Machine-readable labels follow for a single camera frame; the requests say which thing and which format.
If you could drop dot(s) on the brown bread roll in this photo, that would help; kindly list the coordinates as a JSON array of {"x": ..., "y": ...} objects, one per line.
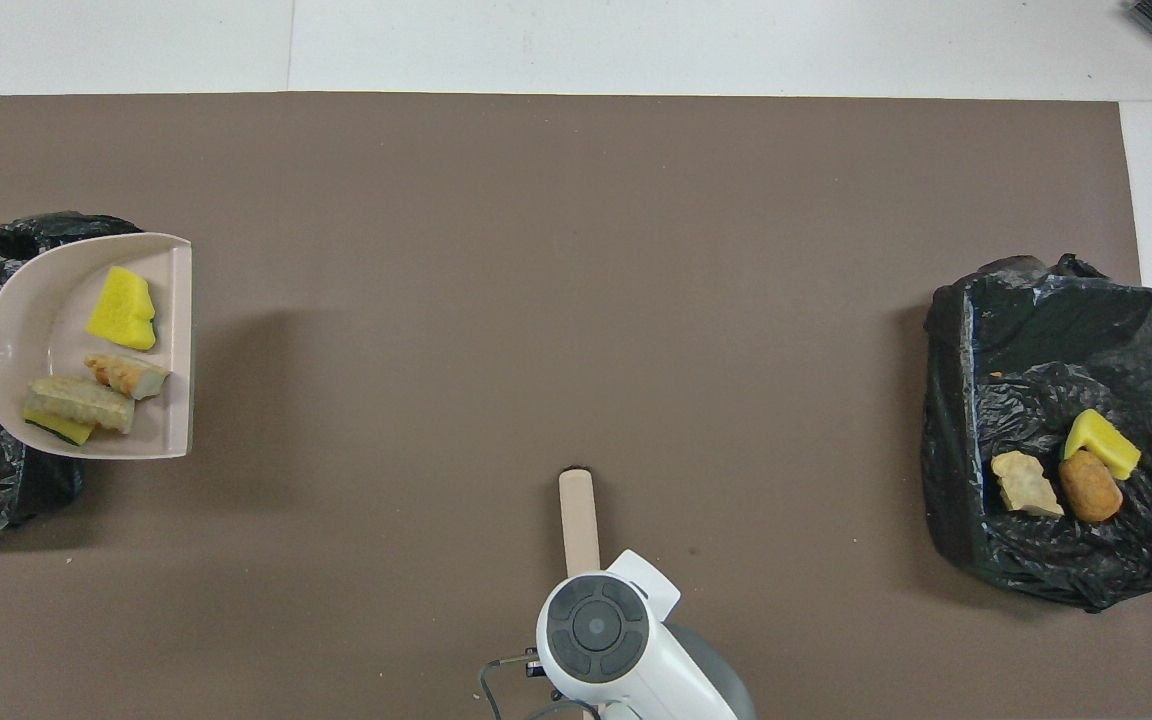
[{"x": 1091, "y": 490}]

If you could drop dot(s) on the black bag-covered bin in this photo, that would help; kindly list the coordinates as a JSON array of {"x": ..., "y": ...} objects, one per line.
[{"x": 996, "y": 330}]

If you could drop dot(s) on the beige plastic dustpan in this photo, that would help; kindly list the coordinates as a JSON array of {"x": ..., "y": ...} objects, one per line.
[{"x": 46, "y": 300}]

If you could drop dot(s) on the pale flaky pastry piece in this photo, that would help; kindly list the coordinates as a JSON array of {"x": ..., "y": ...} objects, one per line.
[
  {"x": 1026, "y": 485},
  {"x": 81, "y": 403}
]

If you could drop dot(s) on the yellow sponge piece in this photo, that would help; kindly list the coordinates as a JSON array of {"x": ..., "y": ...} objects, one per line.
[
  {"x": 1101, "y": 440},
  {"x": 123, "y": 310},
  {"x": 61, "y": 430}
]

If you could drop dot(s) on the beige hand brush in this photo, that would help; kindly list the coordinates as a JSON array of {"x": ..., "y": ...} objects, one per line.
[{"x": 578, "y": 520}]

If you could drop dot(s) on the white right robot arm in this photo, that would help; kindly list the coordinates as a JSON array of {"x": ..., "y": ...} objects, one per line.
[{"x": 596, "y": 630}]

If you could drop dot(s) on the brown table mat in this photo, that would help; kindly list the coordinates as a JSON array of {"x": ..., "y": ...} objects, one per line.
[{"x": 536, "y": 300}]

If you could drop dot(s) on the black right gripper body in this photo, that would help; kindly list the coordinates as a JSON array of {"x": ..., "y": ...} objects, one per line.
[{"x": 533, "y": 663}]

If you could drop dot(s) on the striped orange croissant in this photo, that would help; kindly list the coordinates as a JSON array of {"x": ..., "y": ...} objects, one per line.
[{"x": 126, "y": 375}]

